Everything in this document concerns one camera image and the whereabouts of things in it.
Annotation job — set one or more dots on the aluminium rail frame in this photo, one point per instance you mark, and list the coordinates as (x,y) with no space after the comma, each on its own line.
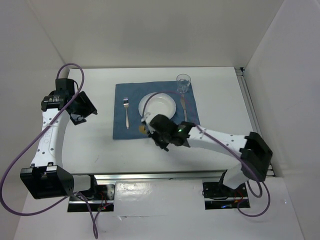
(89,148)

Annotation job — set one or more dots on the white round plate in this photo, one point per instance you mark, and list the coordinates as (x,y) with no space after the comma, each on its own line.
(162,104)

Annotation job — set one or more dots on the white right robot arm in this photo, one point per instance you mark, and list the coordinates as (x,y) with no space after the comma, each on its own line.
(252,152)

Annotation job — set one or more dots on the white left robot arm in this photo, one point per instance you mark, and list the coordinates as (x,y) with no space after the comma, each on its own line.
(46,177)

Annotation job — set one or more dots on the clear drinking glass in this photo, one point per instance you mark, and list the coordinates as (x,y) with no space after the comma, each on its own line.
(183,82)

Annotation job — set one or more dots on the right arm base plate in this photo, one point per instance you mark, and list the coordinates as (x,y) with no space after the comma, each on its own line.
(218,197)

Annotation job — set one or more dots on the silver fork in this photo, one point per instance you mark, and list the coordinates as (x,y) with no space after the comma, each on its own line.
(126,106)

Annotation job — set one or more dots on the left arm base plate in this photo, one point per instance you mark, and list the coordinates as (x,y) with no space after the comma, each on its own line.
(100,199)

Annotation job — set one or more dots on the blue cloth napkin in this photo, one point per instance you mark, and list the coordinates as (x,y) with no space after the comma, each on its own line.
(135,93)

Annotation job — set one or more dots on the gold spoon dark handle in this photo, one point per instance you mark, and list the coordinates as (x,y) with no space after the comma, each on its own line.
(143,129)

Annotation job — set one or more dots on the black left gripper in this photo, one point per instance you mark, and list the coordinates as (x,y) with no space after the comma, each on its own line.
(88,108)

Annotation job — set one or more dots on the silver table knife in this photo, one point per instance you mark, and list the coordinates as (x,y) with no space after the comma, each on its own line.
(183,104)

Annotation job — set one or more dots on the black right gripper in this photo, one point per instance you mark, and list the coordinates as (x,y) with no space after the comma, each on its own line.
(153,134)

